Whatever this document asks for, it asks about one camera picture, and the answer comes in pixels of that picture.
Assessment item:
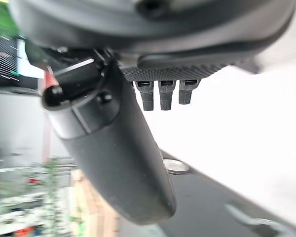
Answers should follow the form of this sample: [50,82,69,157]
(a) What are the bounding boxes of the red vertical post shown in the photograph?
[42,64,58,163]

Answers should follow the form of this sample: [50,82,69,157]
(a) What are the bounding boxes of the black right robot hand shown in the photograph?
[8,0,296,226]

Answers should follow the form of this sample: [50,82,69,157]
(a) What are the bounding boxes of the green leafy plant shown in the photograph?
[0,158,74,237]

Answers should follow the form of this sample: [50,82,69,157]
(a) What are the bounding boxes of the round silver metal disc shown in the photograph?
[163,159,189,175]

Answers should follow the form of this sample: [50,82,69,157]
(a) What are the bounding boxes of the wooden crate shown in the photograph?
[69,169,121,237]

